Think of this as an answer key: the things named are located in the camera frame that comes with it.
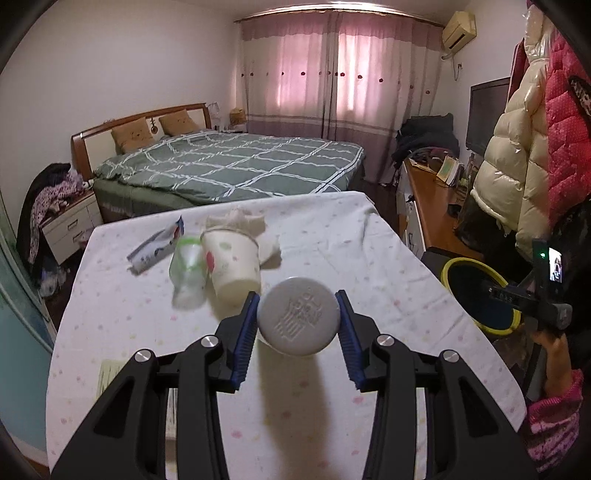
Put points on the dark clothes on desk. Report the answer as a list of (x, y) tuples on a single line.
[(425, 131)]

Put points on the orange wooden desk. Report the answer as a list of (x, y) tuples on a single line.
[(424, 223)]

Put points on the green plaid quilt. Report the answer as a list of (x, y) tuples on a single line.
[(215, 167)]

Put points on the red quilted jacket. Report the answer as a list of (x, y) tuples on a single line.
[(560, 174)]

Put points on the white paper cup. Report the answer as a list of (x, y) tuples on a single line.
[(232, 262)]

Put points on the pale leaflet paper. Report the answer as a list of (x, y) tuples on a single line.
[(108, 370)]

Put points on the black television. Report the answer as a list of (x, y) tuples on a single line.
[(487, 102)]

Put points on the grey round lid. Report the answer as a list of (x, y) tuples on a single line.
[(298, 317)]

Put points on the white nightstand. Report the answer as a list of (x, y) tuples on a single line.
[(66, 232)]

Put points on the clear plastic cup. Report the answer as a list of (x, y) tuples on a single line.
[(187, 274)]

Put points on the wooden bed with headboard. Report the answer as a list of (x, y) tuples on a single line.
[(94, 145)]

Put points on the cream puffer jacket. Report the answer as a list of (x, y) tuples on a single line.
[(512, 184)]

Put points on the person right hand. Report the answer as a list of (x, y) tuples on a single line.
[(558, 364)]

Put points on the teal sliding wardrobe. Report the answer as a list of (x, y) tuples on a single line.
[(27, 340)]

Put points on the left brown pillow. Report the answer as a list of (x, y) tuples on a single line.
[(132, 136)]

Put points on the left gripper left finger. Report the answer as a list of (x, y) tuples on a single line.
[(123, 435)]

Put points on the pile of clothes on nightstand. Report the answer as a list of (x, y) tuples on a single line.
[(55, 185)]

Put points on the white floral tablecloth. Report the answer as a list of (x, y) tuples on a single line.
[(293, 418)]

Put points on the wall air conditioner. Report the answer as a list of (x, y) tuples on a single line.
[(460, 30)]

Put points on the right brown pillow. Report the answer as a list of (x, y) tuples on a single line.
[(178, 123)]

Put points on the black bin with yellow rim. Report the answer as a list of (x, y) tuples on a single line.
[(469, 280)]

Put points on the pink sleeved forearm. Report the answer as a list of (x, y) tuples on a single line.
[(553, 425)]

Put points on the brown pillow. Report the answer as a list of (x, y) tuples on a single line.
[(132, 136), (178, 123)]

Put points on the pink curtain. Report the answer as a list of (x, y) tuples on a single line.
[(339, 75)]

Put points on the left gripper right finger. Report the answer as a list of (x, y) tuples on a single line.
[(468, 435)]

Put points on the crumpled white tissue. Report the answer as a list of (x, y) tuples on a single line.
[(243, 221)]

